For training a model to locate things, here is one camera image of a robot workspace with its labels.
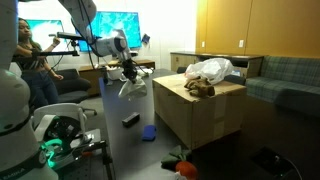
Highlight red and green plush toy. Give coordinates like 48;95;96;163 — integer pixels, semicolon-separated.
160;144;199;180

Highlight dark grey chair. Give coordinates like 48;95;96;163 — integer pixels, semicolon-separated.
223;73;248;86

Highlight white storage tray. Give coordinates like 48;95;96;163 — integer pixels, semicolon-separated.
105;65;125;81

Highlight large cardboard box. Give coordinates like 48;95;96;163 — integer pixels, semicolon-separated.
152;73;248;150

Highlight orange black clamp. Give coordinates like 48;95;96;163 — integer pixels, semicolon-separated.
78;140;108;158

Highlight smaller monitor screen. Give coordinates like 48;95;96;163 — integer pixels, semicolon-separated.
26;19;66;53

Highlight black stereo camera bar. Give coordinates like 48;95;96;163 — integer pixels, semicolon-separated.
56;31;89;43

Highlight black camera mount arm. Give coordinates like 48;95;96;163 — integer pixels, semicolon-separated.
13;39;81;61

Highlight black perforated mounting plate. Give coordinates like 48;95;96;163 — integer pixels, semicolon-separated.
56;128;116;180

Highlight woman in striped top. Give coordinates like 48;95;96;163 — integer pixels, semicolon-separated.
13;18;64;109

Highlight plaid sofa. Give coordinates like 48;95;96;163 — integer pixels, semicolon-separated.
244;55;320;116

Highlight large wall monitor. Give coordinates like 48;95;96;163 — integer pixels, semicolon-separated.
79;11;143;53

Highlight brown plush toy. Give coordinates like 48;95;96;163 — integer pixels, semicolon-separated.
183;75;217;99

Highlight black whiteboard eraser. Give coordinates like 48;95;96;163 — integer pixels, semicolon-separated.
121;111;141;128

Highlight black office chair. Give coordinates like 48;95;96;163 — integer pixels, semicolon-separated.
54;68;98;116

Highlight dark bottle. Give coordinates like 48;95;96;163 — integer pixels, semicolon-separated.
101;66;110;86

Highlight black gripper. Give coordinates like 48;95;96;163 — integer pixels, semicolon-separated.
121;59;139;85

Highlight blue cloth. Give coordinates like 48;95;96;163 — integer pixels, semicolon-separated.
141;124;158;142

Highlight white plastic bag orange print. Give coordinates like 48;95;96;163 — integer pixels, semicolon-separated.
184;57;235;86

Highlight table cable hatch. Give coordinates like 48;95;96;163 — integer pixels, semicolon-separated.
251;146;304;180

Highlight white cloth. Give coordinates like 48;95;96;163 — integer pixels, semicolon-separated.
117;77;148;101

